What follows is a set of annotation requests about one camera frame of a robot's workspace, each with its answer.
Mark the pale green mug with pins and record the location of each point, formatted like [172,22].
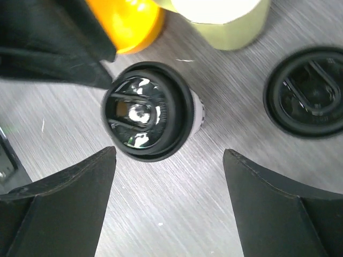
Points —
[225,25]

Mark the orange bowl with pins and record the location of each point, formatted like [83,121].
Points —
[132,25]

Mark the stack of black lids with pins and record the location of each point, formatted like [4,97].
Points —
[303,93]

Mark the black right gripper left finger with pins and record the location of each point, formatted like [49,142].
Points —
[62,214]

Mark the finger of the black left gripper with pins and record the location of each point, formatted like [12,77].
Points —
[54,41]

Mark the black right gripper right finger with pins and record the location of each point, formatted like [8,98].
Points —
[278,216]

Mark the black cup lid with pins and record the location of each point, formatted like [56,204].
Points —
[148,111]

